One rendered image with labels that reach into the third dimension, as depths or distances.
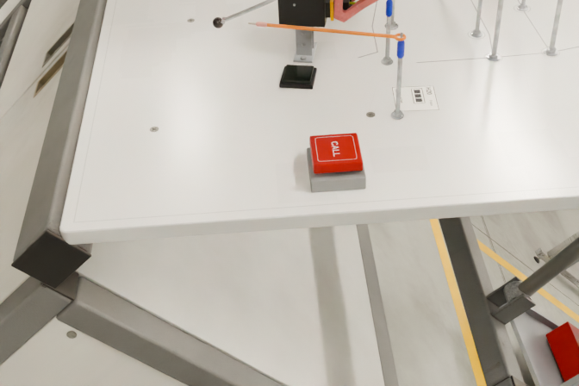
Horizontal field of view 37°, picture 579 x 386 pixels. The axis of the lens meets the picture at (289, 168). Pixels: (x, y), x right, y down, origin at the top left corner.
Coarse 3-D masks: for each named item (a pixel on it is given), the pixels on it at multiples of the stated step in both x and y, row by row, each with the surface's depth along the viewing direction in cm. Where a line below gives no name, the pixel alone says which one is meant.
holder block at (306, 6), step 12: (288, 0) 102; (300, 0) 101; (312, 0) 101; (324, 0) 101; (288, 12) 103; (300, 12) 102; (312, 12) 102; (324, 12) 102; (288, 24) 104; (300, 24) 103; (312, 24) 103; (324, 24) 103
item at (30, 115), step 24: (48, 72) 138; (24, 96) 142; (48, 96) 130; (0, 120) 146; (24, 120) 133; (48, 120) 123; (0, 144) 137; (24, 144) 125; (0, 168) 129; (24, 168) 118; (0, 192) 121; (24, 192) 112; (0, 216) 115; (0, 240) 109; (0, 264) 104; (0, 288) 99
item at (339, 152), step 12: (312, 144) 88; (324, 144) 88; (336, 144) 88; (348, 144) 88; (312, 156) 87; (324, 156) 87; (336, 156) 87; (348, 156) 87; (360, 156) 87; (324, 168) 86; (336, 168) 86; (348, 168) 86; (360, 168) 86
